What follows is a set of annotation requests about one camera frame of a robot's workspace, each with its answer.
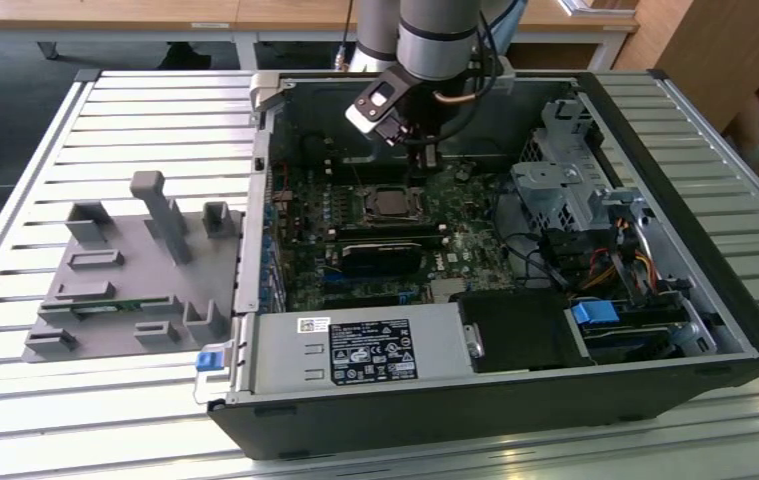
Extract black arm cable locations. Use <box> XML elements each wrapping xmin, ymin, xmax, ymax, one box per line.
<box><xmin>441</xmin><ymin>19</ymin><xmax>517</xmax><ymax>146</ymax></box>

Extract wooden cabinet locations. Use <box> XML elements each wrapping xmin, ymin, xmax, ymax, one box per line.
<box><xmin>611</xmin><ymin>0</ymin><xmax>759</xmax><ymax>131</ymax></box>

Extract black PC case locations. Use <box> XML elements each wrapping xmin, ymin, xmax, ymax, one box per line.
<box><xmin>204</xmin><ymin>69</ymin><xmax>759</xmax><ymax>461</ymax></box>

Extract black plastic shroud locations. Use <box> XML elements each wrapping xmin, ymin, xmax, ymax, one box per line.
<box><xmin>455</xmin><ymin>291</ymin><xmax>593</xmax><ymax>375</ymax></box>

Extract grey parts rack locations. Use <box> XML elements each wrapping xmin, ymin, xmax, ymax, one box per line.
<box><xmin>21</xmin><ymin>169</ymin><xmax>246</xmax><ymax>364</ymax></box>

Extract silver power supply unit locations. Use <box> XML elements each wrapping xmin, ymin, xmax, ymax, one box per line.
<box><xmin>244</xmin><ymin>304</ymin><xmax>480</xmax><ymax>394</ymax></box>

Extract black power supply label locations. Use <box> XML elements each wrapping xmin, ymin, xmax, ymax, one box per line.
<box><xmin>328</xmin><ymin>319</ymin><xmax>419</xmax><ymax>385</ymax></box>

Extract blue disk carrier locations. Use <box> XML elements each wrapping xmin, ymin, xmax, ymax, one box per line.
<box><xmin>569</xmin><ymin>298</ymin><xmax>620</xmax><ymax>332</ymax></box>

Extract CPU socket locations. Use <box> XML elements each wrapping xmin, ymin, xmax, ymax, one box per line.
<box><xmin>358</xmin><ymin>183</ymin><xmax>428</xmax><ymax>222</ymax></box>

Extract silver chipset heatsink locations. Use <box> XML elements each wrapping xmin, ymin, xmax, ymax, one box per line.
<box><xmin>429</xmin><ymin>278</ymin><xmax>472</xmax><ymax>304</ymax></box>

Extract green RAM stick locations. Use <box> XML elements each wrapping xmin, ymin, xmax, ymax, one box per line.
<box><xmin>70</xmin><ymin>298</ymin><xmax>173</xmax><ymax>314</ymax></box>

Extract green motherboard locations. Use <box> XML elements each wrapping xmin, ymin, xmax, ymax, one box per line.
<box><xmin>269</xmin><ymin>159</ymin><xmax>520</xmax><ymax>311</ymax></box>

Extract white paper stack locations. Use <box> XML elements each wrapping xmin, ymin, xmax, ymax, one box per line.
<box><xmin>555</xmin><ymin>0</ymin><xmax>640</xmax><ymax>19</ymax></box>

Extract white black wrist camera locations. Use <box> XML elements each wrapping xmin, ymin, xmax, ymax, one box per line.
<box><xmin>342</xmin><ymin>69</ymin><xmax>420</xmax><ymax>147</ymax></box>

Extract wooden desk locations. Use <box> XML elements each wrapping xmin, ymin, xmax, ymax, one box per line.
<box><xmin>0</xmin><ymin>0</ymin><xmax>640</xmax><ymax>71</ymax></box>

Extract white barcode sticker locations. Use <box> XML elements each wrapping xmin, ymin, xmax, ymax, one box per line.
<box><xmin>294</xmin><ymin>315</ymin><xmax>332</xmax><ymax>335</ymax></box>

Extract yellow orange wire bundle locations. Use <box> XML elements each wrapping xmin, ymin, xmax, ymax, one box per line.
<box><xmin>577</xmin><ymin>248</ymin><xmax>660</xmax><ymax>294</ymax></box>

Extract black graphics card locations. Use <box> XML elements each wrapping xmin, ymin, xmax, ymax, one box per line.
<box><xmin>336</xmin><ymin>241</ymin><xmax>424</xmax><ymax>277</ymax></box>

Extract metal drive cage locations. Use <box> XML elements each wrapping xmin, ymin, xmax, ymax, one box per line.
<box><xmin>509</xmin><ymin>97</ymin><xmax>657</xmax><ymax>234</ymax></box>

